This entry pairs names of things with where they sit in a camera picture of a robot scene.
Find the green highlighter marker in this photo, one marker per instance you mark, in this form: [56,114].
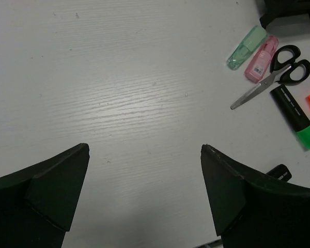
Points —
[293,114]

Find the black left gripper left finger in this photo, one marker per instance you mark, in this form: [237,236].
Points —
[38,203]

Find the pink correction tape dispenser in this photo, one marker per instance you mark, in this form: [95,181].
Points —
[261,60]

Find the green correction tape dispenser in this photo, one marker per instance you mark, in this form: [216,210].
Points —
[249,44]

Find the pink highlighter marker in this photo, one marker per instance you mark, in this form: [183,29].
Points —
[280,172]

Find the black handled scissors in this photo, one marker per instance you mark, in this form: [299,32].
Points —
[280,73]

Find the black mesh organizer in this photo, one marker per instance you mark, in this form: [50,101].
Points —
[283,8]

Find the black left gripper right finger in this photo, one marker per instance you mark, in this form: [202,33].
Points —
[252,209]

